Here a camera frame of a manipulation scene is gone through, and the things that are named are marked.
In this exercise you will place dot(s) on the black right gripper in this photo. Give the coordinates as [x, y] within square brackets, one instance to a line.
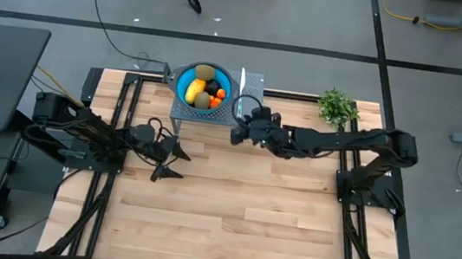
[263, 131]

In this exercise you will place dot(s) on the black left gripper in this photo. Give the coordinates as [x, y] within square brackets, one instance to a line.
[161, 150]

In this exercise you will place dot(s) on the green-brown kiwi fruit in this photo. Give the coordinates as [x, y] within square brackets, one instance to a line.
[202, 100]
[204, 72]

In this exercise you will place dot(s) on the black avocado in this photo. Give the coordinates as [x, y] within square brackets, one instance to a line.
[212, 87]

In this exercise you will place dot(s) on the blue collapsible bowl grey rim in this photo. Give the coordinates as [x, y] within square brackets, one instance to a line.
[184, 82]

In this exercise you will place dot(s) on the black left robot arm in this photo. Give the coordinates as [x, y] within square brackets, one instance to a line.
[87, 130]

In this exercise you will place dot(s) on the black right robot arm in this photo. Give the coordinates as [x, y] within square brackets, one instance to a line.
[343, 140]

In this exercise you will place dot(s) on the grey perforated metal stand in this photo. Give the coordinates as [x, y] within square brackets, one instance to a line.
[253, 84]

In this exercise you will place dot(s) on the green plant in white pot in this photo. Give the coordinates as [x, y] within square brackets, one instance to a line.
[338, 107]

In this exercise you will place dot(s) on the black monitor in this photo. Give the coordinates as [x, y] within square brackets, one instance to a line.
[1, 77]

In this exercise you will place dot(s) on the black aluminium table frame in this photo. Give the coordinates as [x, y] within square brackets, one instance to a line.
[121, 91]

